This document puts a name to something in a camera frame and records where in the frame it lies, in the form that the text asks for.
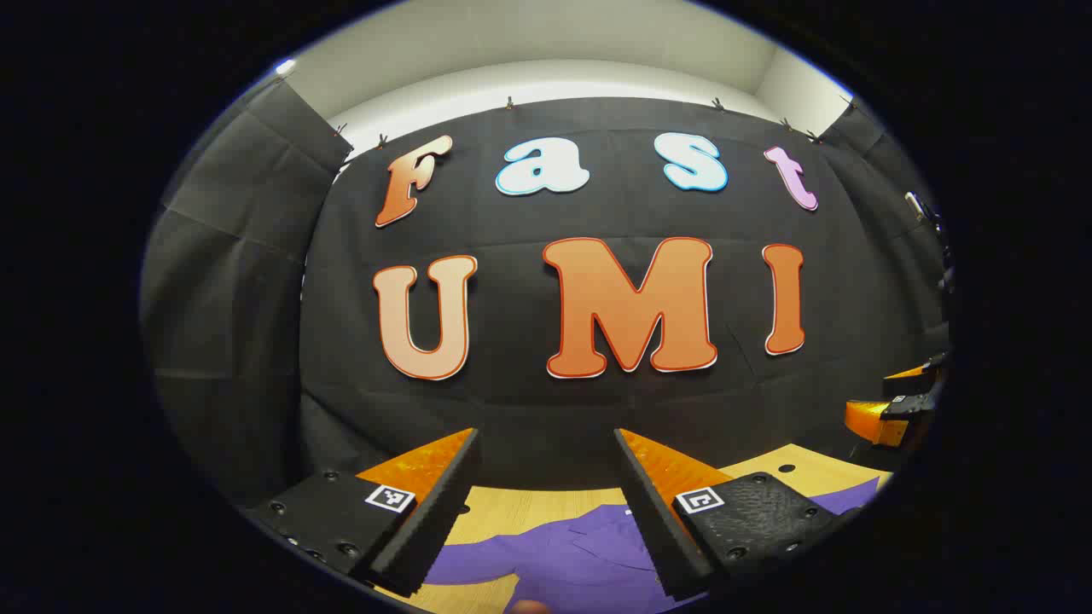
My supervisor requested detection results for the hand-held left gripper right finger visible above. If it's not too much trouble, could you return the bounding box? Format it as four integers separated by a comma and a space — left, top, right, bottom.
613, 428, 858, 602

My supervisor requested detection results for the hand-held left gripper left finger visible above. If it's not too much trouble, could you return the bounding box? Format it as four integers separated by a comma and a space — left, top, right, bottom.
246, 426, 482, 598

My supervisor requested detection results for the purple knit cardigan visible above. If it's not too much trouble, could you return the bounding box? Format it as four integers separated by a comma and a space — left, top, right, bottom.
422, 478, 881, 614

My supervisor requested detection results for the black backdrop cloth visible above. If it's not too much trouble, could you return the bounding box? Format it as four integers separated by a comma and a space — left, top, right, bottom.
141, 81, 952, 513

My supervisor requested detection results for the silver metal fixture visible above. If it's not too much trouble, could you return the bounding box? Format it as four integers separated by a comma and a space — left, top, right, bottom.
904, 191, 941, 235

